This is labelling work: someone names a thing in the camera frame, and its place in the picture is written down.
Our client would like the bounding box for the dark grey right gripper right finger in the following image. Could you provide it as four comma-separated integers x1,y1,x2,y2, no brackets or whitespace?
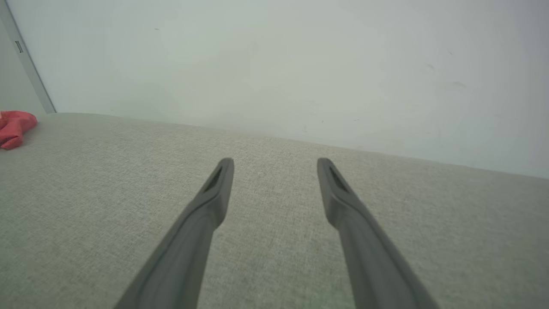
317,158,440,309

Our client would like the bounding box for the red and white jersey garment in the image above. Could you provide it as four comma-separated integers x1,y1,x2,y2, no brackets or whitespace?
0,111,38,150

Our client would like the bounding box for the grey metal wall strip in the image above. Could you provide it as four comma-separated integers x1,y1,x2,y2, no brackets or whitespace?
0,0,57,114

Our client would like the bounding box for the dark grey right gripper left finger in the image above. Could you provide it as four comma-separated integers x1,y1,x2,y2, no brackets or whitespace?
114,158,235,309

